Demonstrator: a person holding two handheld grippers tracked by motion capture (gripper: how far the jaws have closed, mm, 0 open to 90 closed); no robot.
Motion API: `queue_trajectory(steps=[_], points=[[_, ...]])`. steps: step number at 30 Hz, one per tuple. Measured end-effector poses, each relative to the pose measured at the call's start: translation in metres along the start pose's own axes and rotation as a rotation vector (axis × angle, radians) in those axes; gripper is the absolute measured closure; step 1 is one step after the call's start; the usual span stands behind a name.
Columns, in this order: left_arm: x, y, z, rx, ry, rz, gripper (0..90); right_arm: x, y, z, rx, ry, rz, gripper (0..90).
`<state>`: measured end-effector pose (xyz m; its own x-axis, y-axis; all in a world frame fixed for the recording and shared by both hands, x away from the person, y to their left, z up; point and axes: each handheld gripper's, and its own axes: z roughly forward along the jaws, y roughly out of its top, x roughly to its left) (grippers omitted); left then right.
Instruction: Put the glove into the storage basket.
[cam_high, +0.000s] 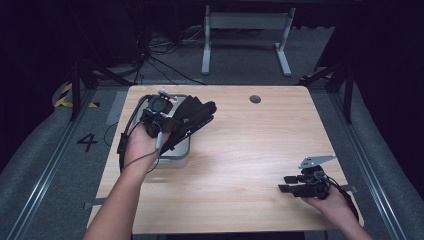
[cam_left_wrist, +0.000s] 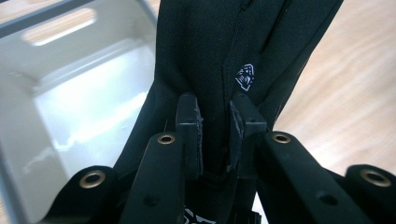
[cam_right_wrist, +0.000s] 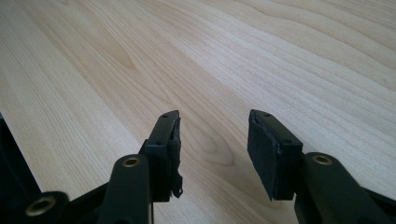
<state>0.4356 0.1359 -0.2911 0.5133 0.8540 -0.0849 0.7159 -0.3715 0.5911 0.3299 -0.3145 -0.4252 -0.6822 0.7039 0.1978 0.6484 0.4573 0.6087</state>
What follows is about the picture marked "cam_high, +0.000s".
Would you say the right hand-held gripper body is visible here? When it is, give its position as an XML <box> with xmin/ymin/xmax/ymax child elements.
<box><xmin>293</xmin><ymin>153</ymin><xmax>338</xmax><ymax>201</ymax></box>

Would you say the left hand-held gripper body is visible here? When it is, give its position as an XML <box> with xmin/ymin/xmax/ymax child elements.
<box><xmin>140</xmin><ymin>88</ymin><xmax>179</xmax><ymax>138</ymax></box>

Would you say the grey plastic bin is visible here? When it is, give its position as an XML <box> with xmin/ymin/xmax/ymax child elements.
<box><xmin>125</xmin><ymin>93</ymin><xmax>192</xmax><ymax>169</ymax></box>

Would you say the person's right hand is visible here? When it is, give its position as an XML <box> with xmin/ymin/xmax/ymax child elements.
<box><xmin>300</xmin><ymin>185</ymin><xmax>355</xmax><ymax>229</ymax></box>

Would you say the person's left hand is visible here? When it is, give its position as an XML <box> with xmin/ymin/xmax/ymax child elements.
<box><xmin>123</xmin><ymin>123</ymin><xmax>172</xmax><ymax>169</ymax></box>

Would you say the black metal stand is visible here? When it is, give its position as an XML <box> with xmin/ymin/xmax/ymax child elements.
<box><xmin>68</xmin><ymin>58</ymin><xmax>135</xmax><ymax>122</ymax></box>
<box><xmin>299</xmin><ymin>61</ymin><xmax>355</xmax><ymax>125</ymax></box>

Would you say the yellow black hazard tape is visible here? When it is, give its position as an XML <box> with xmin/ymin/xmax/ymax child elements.
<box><xmin>54</xmin><ymin>82</ymin><xmax>101</xmax><ymax>109</ymax></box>

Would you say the grey left gripper cable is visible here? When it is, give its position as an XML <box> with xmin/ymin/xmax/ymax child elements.
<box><xmin>119</xmin><ymin>120</ymin><xmax>165</xmax><ymax>174</ymax></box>

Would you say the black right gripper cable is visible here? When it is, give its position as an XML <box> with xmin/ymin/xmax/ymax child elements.
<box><xmin>314</xmin><ymin>170</ymin><xmax>361</xmax><ymax>223</ymax></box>

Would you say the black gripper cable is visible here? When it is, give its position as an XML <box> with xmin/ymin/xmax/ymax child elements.
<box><xmin>314</xmin><ymin>170</ymin><xmax>361</xmax><ymax>223</ymax></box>
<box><xmin>116</xmin><ymin>95</ymin><xmax>151</xmax><ymax>173</ymax></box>

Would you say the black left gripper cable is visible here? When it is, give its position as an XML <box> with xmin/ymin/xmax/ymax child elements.
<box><xmin>116</xmin><ymin>95</ymin><xmax>151</xmax><ymax>173</ymax></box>

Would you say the thin black floor cable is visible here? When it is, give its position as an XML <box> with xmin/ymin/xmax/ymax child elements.
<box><xmin>103</xmin><ymin>121</ymin><xmax>120</xmax><ymax>148</ymax></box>

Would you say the bundle of floor cables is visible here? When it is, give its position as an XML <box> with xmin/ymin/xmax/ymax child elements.
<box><xmin>131</xmin><ymin>28</ymin><xmax>207</xmax><ymax>86</ymax></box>

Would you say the white metal desk frame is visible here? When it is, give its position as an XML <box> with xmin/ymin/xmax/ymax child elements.
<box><xmin>200</xmin><ymin>4</ymin><xmax>297</xmax><ymax>77</ymax></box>

